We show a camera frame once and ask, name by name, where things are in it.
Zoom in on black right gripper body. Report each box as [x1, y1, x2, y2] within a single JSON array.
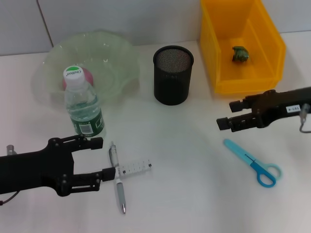
[[251, 86, 311, 129]]

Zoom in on silver ballpoint pen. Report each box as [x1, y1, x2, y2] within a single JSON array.
[[108, 141, 127, 215]]

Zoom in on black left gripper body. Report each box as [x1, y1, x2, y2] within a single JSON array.
[[0, 137, 76, 197]]

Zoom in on green glass fruit bowl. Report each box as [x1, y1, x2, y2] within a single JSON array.
[[33, 31, 141, 107]]

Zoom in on yellow plastic bin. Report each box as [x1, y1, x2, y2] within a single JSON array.
[[199, 0, 287, 94]]

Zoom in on blue scissors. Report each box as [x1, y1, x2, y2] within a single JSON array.
[[224, 138, 284, 188]]

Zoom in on black mesh pen holder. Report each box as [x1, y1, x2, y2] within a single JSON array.
[[153, 45, 194, 106]]

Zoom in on pink peach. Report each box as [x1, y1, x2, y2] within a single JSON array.
[[62, 67, 95, 90]]

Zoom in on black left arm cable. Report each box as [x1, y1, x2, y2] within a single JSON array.
[[0, 190, 21, 207]]

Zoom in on clear green-label water bottle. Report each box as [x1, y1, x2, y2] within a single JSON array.
[[62, 65, 107, 138]]

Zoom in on transparent plastic ruler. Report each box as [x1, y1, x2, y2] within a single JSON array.
[[114, 159, 153, 180]]

